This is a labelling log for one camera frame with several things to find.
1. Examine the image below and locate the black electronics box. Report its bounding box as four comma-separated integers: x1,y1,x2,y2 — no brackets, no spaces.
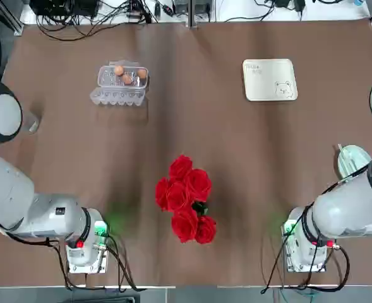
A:
29,0,99,19

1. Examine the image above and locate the black vase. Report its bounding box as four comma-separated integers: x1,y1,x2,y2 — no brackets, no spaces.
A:
191,201,210,217

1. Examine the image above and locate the clear plastic egg carton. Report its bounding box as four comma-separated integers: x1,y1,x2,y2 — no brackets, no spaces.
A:
89,59,151,108

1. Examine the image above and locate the red rose bouquet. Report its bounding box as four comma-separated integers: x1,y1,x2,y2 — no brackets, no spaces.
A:
155,153,217,245

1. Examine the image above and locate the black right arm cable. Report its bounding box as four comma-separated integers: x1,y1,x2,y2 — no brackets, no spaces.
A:
260,157,372,296

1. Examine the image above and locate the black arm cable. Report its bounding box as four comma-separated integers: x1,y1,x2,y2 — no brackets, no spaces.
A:
260,157,372,296
0,220,148,292

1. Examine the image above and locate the aluminium post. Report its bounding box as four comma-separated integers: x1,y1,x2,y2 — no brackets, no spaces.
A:
188,0,197,29

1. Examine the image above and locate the pale green plate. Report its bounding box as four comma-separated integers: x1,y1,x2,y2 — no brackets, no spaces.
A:
337,144,372,181

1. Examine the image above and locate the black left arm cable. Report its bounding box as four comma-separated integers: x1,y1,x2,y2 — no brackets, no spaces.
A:
0,220,148,292

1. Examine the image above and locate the black desk cable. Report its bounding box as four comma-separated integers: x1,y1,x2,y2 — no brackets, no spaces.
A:
35,15,155,42

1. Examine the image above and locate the wooden chopstick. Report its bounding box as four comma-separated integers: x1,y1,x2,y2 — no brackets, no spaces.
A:
339,143,354,174
337,144,351,173

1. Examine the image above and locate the cream-white tray with bear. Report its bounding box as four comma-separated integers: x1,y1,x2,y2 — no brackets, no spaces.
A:
242,58,299,102

